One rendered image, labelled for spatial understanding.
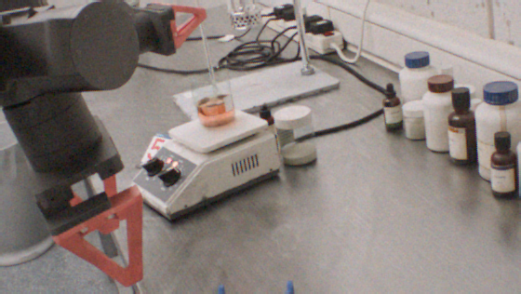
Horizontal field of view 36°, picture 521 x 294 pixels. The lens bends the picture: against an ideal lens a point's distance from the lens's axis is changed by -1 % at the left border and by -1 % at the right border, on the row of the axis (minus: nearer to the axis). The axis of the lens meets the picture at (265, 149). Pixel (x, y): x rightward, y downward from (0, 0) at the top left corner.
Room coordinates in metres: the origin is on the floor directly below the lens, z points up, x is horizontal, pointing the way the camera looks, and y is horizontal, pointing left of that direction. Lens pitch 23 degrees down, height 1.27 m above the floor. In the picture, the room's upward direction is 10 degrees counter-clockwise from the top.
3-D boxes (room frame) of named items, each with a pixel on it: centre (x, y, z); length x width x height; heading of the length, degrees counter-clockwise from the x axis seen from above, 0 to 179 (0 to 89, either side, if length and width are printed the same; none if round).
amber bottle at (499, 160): (0.97, -0.31, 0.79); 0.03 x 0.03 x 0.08
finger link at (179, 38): (1.20, 0.10, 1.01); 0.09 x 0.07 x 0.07; 122
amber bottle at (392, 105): (1.26, -0.22, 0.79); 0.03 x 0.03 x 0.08
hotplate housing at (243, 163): (1.17, 0.09, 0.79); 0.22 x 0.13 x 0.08; 119
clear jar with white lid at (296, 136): (1.20, -0.05, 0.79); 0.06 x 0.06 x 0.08
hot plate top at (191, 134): (1.18, 0.07, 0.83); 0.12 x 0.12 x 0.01; 29
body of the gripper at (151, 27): (1.15, 0.15, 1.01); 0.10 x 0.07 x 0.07; 33
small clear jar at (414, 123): (1.21, -0.25, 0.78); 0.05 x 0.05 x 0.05
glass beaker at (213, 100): (1.19, 0.07, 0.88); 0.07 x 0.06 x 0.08; 91
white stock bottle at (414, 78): (1.27, -0.27, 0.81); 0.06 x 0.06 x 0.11
